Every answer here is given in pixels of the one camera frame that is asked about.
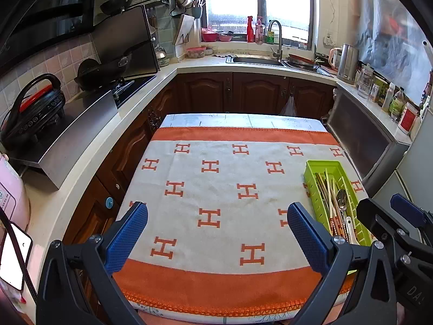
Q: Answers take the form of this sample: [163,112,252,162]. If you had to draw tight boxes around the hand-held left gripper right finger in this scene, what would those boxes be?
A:
[287,202,398,325]

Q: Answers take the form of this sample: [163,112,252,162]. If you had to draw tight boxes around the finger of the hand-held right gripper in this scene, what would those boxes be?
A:
[390,193,433,246]
[356,197,428,265]

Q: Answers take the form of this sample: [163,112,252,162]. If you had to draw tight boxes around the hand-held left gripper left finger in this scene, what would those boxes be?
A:
[37,202,149,325]

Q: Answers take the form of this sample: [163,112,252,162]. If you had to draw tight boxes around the white ceramic soup spoon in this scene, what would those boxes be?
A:
[345,217,360,244]

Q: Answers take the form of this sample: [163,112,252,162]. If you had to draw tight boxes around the metal fork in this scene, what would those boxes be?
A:
[336,189,349,234]

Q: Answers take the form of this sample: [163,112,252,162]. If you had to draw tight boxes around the bundle of red-tipped chopsticks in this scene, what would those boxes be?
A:
[318,173,339,217]

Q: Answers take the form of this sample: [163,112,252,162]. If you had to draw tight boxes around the green plastic utensil tray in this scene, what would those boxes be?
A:
[303,160,374,248]

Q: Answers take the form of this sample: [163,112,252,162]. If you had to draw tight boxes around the grey refrigerator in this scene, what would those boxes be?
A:
[372,108,433,217]

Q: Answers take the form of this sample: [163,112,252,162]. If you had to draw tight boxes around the stainless steel cabinet appliance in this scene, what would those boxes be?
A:
[326,86,411,183]

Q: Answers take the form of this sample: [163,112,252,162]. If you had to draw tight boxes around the red label jar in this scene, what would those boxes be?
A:
[398,103,420,134]

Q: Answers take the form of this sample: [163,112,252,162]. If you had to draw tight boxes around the orange white patterned towel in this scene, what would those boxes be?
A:
[113,127,371,315]

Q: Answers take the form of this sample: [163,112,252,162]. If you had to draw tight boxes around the green label bottle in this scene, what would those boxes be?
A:
[389,88,406,121]

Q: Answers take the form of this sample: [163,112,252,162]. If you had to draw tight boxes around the low stainless steel panel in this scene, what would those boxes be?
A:
[10,90,119,190]

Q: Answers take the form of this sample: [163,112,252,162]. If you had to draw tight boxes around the clear plastic bottle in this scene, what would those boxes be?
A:
[382,83,396,113]

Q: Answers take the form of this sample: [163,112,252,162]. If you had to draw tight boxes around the white smartphone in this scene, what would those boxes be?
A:
[0,222,33,292]

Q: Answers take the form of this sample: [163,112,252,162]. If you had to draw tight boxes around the white plastic bag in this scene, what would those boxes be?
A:
[279,95,298,116]

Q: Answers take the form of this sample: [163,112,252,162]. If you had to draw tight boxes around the pink rice cooker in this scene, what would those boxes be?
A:
[0,154,31,231]

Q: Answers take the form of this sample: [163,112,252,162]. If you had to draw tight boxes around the light blue tablecloth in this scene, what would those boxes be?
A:
[159,113,327,132]

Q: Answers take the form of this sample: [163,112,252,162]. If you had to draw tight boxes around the clear glass pitcher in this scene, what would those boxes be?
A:
[357,66,374,99]

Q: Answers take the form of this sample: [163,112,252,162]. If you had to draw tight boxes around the black gas stove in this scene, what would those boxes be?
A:
[111,74,158,109]

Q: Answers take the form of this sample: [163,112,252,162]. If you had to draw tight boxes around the dark wooden base cabinets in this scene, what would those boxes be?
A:
[63,72,339,312]

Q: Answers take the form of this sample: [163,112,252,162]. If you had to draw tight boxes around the steel electric kettle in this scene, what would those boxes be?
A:
[336,43,360,85]

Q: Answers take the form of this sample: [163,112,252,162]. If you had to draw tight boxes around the black red electric griddle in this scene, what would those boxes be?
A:
[0,74,66,151]

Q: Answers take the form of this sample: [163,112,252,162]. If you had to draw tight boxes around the black wok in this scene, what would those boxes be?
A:
[74,58,134,90]

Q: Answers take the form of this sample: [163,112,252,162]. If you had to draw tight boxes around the pink white jug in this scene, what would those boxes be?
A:
[329,47,343,70]

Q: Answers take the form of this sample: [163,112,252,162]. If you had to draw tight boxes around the red pan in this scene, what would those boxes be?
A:
[287,53,317,66]

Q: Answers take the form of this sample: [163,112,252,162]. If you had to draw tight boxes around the steel kitchen sink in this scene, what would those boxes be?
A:
[226,54,288,66]

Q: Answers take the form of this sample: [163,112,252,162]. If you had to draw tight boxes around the tall stainless splash guard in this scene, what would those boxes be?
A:
[91,5,160,82]

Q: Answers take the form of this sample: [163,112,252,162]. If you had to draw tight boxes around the steel kitchen faucet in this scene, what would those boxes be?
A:
[267,19,283,62]

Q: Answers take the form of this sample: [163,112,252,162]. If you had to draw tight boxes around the white cutting board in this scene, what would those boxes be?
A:
[173,14,196,46]

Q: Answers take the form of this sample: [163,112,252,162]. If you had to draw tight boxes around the black frying pan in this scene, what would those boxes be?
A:
[100,0,146,16]

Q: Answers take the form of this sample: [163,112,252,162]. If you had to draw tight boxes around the black range hood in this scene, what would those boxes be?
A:
[0,0,112,75]

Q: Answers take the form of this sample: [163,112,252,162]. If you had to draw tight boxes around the kitchen window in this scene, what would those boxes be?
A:
[205,0,319,50]

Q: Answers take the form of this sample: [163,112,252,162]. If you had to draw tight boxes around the black cable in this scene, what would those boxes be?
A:
[0,206,38,302]

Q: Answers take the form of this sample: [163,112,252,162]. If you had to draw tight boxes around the plastic wall sheet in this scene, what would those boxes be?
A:
[355,0,433,109]

